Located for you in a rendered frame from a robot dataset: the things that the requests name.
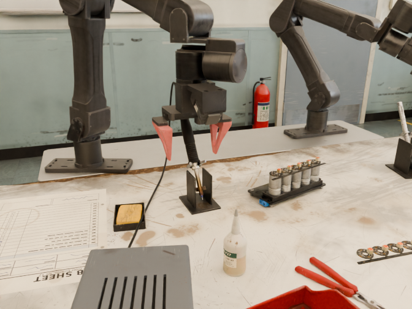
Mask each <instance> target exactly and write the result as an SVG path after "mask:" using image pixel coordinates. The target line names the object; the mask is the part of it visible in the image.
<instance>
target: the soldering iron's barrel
mask: <svg viewBox="0 0 412 309"><path fill-rule="evenodd" d="M191 167H192V170H193V171H194V173H195V177H196V182H197V187H198V190H199V195H200V196H201V195H204V194H203V190H202V185H201V182H200V177H199V172H198V169H199V164H198V162H196V163H193V165H192V166H191Z"/></svg>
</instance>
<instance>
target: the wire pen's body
mask: <svg viewBox="0 0 412 309"><path fill-rule="evenodd" d="M398 110H399V116H400V121H401V125H402V131H403V132H405V131H406V133H407V134H406V135H404V140H405V141H407V142H409V143H410V138H409V134H408V133H410V132H409V131H408V128H407V125H406V119H405V114H404V111H403V106H402V105H400V106H398Z"/></svg>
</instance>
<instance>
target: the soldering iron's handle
mask: <svg viewBox="0 0 412 309"><path fill-rule="evenodd" d="M180 122H181V131H182V134H183V140H184V143H185V145H186V146H185V147H186V152H187V156H188V161H189V162H188V164H189V163H190V162H192V163H196V162H198V163H199V162H200V160H199V157H198V154H197V149H196V144H195V139H194V134H193V129H192V127H191V123H190V121H189V119H184V120H180Z"/></svg>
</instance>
